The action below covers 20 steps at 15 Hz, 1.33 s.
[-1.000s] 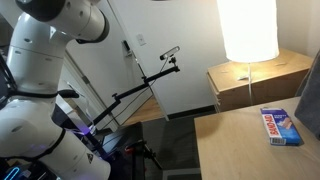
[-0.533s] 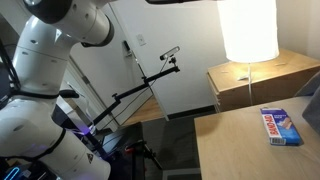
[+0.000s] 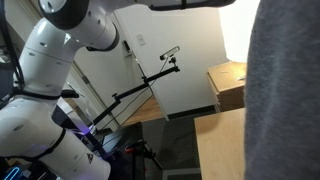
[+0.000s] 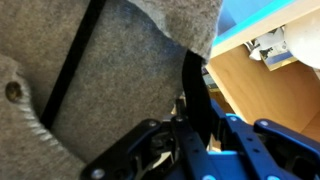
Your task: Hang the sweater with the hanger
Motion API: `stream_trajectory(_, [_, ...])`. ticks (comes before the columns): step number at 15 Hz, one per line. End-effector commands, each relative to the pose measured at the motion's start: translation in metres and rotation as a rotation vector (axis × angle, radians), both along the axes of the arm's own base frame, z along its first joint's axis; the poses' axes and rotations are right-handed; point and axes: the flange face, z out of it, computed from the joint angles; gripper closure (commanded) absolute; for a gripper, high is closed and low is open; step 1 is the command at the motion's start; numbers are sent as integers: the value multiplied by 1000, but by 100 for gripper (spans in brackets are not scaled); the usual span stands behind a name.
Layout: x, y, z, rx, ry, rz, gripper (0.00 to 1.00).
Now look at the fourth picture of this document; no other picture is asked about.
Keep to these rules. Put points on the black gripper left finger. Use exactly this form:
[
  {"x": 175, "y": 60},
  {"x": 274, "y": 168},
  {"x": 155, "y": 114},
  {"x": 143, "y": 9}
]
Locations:
[{"x": 186, "y": 156}]

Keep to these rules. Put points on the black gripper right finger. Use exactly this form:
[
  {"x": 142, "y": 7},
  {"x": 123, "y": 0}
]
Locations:
[{"x": 283, "y": 153}]

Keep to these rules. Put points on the black clothes hanger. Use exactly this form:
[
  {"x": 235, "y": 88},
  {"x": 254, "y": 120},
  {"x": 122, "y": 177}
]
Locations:
[{"x": 196, "y": 96}]

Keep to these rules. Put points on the gray knit sweater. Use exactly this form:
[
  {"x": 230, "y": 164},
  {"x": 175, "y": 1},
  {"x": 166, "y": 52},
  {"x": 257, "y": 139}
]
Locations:
[{"x": 126, "y": 83}]

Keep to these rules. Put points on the wooden shelf unit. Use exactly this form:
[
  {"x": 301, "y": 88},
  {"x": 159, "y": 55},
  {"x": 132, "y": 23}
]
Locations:
[{"x": 266, "y": 93}]

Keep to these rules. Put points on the small printed paper box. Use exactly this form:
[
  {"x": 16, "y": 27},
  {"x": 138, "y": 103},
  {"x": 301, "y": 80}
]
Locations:
[{"x": 275, "y": 55}]

